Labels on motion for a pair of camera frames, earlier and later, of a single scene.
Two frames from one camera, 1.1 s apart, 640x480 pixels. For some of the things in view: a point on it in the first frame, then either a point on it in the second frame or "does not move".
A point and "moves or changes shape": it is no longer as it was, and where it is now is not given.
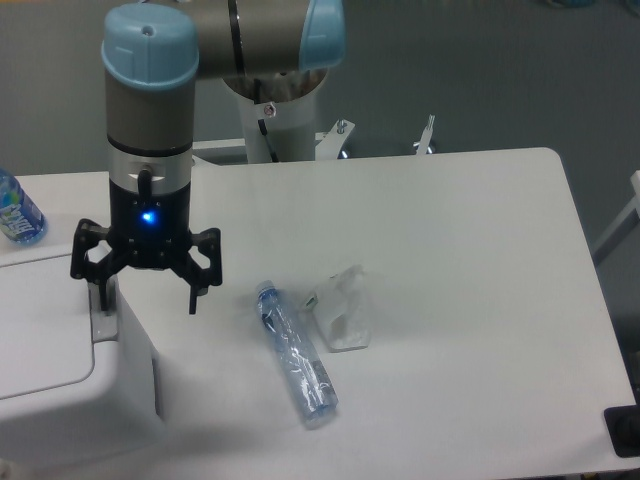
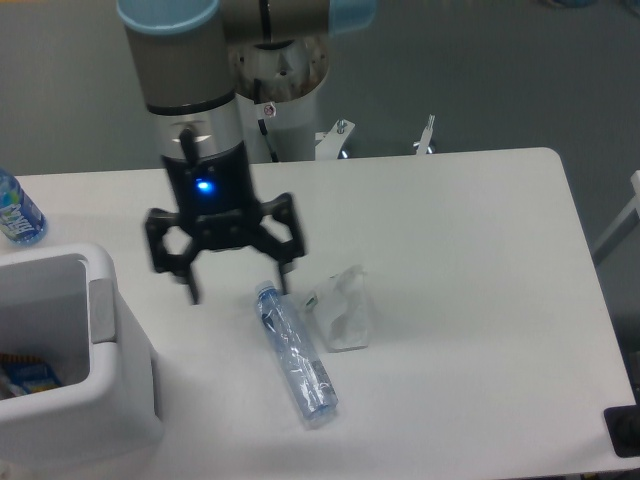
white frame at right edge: [633, 205] does not move
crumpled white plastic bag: [340, 307] does not move
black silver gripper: [149, 215] -> [206, 162]
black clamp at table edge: [623, 428] does not move
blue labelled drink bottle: [20, 218] does not move
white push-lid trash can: [78, 385] moves or changes shape
